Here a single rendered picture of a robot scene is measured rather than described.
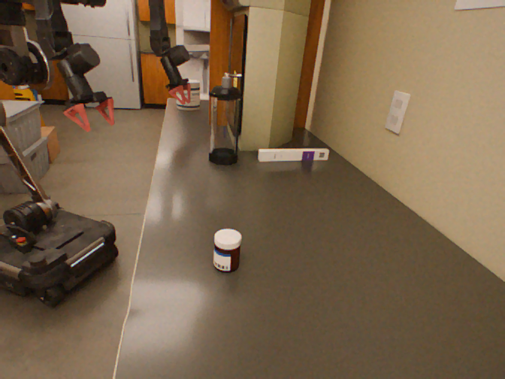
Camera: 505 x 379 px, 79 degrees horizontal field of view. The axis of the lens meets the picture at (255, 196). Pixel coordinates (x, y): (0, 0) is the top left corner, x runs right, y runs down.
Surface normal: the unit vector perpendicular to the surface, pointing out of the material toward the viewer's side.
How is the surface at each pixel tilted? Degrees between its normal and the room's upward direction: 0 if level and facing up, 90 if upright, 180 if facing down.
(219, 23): 90
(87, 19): 90
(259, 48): 90
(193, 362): 0
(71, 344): 0
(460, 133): 90
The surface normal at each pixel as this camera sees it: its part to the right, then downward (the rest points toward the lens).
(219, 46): 0.21, 0.46
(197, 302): 0.08, -0.89
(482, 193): -0.97, 0.02
